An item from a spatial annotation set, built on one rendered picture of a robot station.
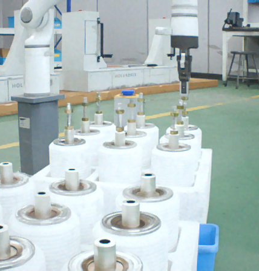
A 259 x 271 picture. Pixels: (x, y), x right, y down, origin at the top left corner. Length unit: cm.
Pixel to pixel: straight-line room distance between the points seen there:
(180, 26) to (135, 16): 651
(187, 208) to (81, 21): 307
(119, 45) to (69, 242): 736
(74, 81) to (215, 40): 330
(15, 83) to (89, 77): 79
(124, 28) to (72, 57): 394
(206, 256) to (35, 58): 97
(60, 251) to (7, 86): 273
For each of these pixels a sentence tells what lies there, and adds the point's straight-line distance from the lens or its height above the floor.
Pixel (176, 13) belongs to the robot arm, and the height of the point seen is 56.
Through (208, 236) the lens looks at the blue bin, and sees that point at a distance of 89.
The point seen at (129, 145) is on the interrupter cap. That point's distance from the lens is 95.
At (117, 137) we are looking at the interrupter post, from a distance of 95.
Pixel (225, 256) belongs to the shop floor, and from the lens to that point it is 102.
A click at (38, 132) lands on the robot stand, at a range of 151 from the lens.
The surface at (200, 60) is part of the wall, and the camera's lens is 685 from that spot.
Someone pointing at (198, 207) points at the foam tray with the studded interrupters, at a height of 14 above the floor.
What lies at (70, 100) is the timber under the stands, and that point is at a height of 4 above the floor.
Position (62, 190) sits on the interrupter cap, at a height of 25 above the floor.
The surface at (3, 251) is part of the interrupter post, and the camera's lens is 47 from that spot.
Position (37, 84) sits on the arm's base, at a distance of 151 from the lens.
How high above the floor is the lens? 46
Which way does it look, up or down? 11 degrees down
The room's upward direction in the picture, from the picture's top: straight up
